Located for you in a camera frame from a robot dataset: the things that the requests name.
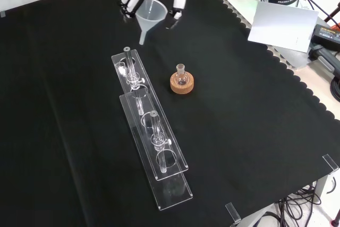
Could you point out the translucent plastic funnel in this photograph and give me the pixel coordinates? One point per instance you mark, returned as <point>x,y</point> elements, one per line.
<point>151,14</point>

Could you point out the clear acrylic funnel stand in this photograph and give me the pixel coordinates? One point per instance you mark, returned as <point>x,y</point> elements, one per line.
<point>167,163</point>

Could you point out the small round-bottom glass flask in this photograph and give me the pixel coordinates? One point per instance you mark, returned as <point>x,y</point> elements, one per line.
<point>182,76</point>

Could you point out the white card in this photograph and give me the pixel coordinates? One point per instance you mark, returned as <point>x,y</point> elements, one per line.
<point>281,25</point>

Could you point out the black cloth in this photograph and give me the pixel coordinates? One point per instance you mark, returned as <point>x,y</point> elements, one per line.
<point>239,104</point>

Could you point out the black tripod leg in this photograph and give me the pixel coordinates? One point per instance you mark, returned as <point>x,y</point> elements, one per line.
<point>332,14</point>

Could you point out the black power adapter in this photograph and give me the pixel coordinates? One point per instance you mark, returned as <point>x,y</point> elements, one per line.
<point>326,35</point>

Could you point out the black and grey clamp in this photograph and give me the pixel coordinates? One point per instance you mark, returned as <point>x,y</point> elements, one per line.
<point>325,58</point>

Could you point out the clear cloth clip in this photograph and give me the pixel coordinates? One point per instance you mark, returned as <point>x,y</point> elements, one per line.
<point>233,212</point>
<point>330,161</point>

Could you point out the grey bench leg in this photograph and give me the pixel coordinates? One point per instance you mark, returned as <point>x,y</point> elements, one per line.
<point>320,189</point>

